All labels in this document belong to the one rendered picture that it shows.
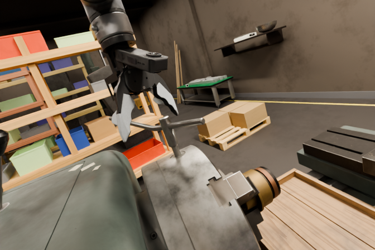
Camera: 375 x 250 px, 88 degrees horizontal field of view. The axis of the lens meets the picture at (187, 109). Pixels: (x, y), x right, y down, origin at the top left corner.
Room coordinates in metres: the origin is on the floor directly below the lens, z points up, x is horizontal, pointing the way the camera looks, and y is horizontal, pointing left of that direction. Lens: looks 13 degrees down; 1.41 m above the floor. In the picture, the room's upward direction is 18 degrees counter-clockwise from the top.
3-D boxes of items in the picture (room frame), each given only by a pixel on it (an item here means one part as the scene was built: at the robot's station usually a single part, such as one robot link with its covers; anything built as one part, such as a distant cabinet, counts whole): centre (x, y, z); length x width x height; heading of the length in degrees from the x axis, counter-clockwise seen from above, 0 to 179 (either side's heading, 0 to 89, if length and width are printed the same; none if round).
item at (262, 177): (0.40, -0.09, 1.08); 0.09 x 0.09 x 0.09; 16
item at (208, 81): (6.04, -0.65, 0.39); 2.19 x 0.81 x 0.78; 26
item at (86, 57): (8.94, 3.48, 1.55); 1.01 x 0.81 x 3.10; 26
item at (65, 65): (5.79, 3.91, 1.30); 2.89 x 0.76 x 2.61; 118
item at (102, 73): (4.72, 1.44, 0.93); 1.14 x 1.09 x 1.85; 26
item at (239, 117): (3.20, -0.67, 0.20); 1.08 x 0.74 x 0.39; 116
